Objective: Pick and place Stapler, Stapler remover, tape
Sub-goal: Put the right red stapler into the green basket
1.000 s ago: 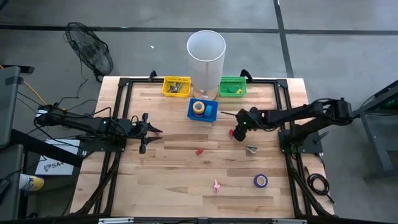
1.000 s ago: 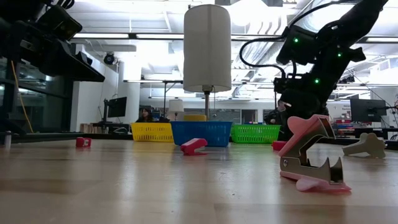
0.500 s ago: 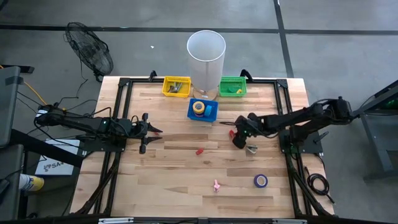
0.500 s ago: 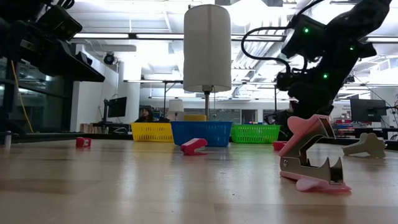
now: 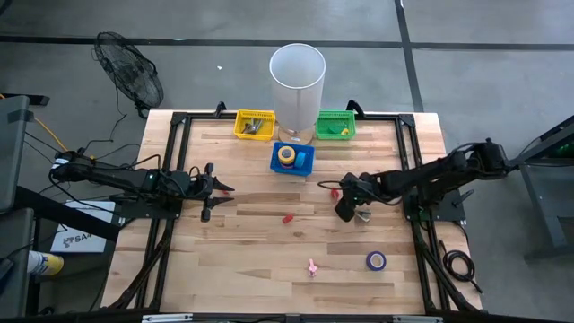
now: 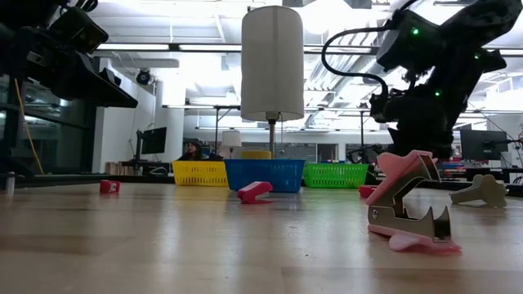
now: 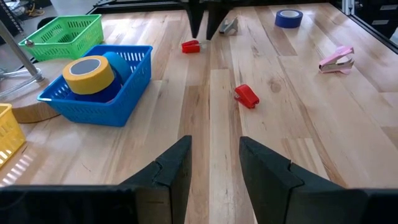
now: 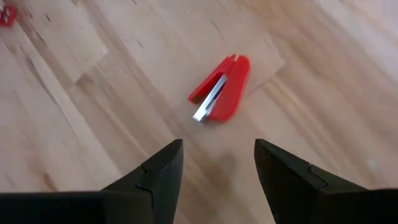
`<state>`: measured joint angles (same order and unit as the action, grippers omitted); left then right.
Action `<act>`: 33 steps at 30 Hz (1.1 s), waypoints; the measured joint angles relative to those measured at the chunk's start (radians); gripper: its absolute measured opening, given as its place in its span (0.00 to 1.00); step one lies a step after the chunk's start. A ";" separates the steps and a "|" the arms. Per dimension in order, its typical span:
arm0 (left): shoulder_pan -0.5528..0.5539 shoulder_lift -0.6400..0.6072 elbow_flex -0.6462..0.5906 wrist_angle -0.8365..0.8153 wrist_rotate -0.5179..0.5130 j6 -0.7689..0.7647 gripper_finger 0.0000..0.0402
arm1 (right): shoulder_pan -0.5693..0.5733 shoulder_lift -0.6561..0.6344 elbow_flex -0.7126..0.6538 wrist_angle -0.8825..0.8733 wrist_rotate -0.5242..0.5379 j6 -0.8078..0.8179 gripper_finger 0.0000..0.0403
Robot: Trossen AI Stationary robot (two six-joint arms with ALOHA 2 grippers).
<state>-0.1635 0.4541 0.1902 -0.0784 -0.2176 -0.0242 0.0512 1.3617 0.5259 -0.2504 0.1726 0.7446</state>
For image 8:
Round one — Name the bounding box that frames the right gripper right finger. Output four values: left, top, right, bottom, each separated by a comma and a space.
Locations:
254, 138, 398, 224

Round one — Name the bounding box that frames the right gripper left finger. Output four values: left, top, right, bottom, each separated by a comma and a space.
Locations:
0, 138, 185, 224

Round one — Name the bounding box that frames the red mini stapler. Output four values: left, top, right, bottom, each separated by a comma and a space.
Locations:
188, 54, 251, 124
0, 4, 18, 28

